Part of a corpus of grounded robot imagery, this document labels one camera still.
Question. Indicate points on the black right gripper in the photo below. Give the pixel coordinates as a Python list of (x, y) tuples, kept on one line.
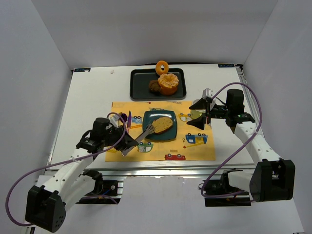
[(208, 113)]

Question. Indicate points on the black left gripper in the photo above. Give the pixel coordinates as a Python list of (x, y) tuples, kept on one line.
[(121, 137)]

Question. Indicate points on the sliced bread loaf piece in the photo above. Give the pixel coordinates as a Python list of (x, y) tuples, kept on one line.
[(162, 124)]

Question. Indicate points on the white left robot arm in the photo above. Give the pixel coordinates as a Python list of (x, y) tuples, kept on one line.
[(48, 204)]

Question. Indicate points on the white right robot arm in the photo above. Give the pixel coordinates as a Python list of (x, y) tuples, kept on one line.
[(273, 177)]

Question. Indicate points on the light green mug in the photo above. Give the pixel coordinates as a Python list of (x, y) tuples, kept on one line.
[(196, 113)]

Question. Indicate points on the purple spoon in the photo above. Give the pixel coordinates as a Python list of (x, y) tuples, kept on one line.
[(124, 117)]

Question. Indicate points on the iridescent knife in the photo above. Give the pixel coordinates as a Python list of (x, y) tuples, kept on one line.
[(129, 120)]

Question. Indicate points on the teal square plate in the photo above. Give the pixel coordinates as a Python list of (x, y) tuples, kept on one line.
[(150, 116)]

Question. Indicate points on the yellow cartoon placemat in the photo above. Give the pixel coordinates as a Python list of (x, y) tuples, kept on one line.
[(190, 143)]

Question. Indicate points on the orange sugared bun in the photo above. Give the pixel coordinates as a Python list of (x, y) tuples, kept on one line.
[(168, 84)]

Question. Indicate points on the brown chocolate croissant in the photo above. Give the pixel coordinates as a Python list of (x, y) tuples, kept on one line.
[(154, 87)]

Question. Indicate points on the black baking tray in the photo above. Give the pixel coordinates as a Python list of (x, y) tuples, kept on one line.
[(139, 85)]

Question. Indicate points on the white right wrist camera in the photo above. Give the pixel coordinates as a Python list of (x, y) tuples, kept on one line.
[(208, 95)]

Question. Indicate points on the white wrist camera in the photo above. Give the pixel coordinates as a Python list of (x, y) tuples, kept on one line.
[(115, 120), (208, 95)]

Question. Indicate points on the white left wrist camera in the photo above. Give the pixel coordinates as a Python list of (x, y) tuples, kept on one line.
[(115, 120)]

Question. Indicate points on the aluminium table frame rail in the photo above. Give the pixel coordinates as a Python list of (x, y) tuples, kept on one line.
[(251, 100)]

